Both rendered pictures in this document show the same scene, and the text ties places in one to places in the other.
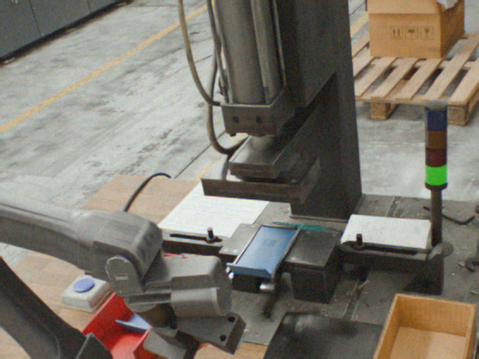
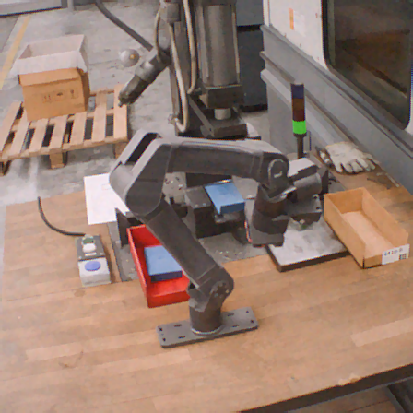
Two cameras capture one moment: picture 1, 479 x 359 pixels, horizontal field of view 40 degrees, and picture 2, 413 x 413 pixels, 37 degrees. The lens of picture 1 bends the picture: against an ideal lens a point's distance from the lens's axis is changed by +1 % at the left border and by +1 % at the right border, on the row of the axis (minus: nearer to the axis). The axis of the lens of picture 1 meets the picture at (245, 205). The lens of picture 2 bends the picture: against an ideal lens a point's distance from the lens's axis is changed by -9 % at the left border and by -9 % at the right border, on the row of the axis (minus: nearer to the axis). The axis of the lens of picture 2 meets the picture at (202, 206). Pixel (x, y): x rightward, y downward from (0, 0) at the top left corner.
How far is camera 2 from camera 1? 0.95 m
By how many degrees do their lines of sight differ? 35
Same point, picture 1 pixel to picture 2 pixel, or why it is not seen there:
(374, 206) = not seen: hidden behind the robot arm
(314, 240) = (250, 183)
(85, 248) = (257, 159)
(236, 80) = (218, 71)
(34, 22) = not seen: outside the picture
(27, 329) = (194, 245)
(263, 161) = (237, 123)
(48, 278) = (42, 277)
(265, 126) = (239, 99)
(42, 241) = (225, 162)
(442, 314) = (348, 199)
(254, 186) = not seen: hidden behind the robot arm
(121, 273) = (278, 171)
